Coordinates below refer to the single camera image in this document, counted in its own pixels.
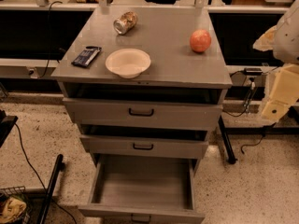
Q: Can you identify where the dark blue snack packet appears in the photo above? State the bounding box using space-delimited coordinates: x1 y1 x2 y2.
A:
71 46 102 68

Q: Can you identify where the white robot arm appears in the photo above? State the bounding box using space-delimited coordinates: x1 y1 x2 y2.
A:
253 0 299 121

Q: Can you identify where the white bowl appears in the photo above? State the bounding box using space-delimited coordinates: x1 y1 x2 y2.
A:
106 49 151 78

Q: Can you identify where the black table leg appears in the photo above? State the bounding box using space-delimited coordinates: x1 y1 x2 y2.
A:
218 117 237 164

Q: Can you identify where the black pole lower left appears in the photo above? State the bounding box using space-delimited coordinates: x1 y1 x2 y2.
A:
37 154 64 224

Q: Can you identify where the red apple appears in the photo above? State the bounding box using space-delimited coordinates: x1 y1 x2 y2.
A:
190 29 211 52

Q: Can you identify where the top grey drawer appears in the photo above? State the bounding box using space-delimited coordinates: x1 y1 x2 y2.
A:
64 84 223 131

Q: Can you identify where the grey drawer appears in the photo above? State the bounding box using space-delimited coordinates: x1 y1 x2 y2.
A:
80 125 208 159
78 155 205 224
64 84 223 131

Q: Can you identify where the black power adapter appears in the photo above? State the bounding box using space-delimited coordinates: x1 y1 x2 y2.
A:
243 67 263 76

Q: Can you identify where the bottom grey drawer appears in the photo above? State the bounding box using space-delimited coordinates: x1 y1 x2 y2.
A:
78 155 205 224

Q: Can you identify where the black floor cable left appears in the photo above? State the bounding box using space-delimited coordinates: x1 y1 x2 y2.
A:
13 123 78 224

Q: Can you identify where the middle grey drawer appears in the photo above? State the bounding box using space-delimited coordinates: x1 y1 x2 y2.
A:
80 125 208 159

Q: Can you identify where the grey drawer cabinet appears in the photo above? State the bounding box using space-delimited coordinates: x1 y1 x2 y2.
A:
50 5 234 179

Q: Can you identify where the wire basket with bags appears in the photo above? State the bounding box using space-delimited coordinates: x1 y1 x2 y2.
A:
0 186 30 224

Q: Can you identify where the black hanging cable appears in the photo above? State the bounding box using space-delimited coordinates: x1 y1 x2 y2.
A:
38 0 64 79

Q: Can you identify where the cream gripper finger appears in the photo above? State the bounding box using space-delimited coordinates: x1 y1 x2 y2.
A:
261 63 299 122
253 26 277 51

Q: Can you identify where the black floor cable right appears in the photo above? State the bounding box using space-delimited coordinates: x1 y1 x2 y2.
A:
239 123 277 155

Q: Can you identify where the lying metal can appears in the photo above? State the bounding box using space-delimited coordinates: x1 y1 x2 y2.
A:
113 11 138 35

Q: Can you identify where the black floor cable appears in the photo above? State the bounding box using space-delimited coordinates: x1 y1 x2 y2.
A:
13 123 78 224
239 123 277 155

